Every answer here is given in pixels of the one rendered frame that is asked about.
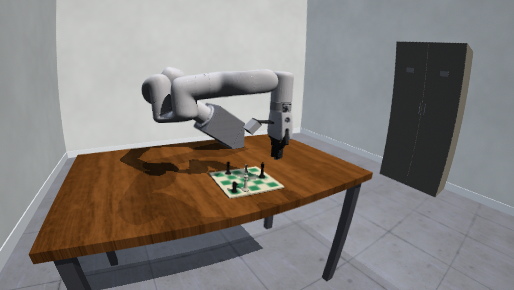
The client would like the white chess king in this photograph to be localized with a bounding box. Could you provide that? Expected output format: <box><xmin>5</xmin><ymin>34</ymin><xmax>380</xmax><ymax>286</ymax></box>
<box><xmin>242</xmin><ymin>174</ymin><xmax>249</xmax><ymax>192</ymax></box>

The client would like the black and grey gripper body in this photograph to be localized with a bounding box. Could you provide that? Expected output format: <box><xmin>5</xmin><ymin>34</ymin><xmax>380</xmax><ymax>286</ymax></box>
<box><xmin>267</xmin><ymin>109</ymin><xmax>293</xmax><ymax>141</ymax></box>

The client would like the green and white chessboard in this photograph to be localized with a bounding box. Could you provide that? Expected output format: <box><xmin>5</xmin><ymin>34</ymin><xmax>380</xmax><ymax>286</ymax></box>
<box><xmin>209</xmin><ymin>166</ymin><xmax>284</xmax><ymax>199</ymax></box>

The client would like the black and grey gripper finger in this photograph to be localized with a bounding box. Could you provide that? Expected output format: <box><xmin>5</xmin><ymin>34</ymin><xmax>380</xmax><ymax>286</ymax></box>
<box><xmin>268</xmin><ymin>135</ymin><xmax>277</xmax><ymax>157</ymax></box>
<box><xmin>274</xmin><ymin>129</ymin><xmax>289</xmax><ymax>159</ymax></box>

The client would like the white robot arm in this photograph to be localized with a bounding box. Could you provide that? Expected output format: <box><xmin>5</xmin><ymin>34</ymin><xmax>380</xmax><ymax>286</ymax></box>
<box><xmin>142</xmin><ymin>67</ymin><xmax>294</xmax><ymax>127</ymax></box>

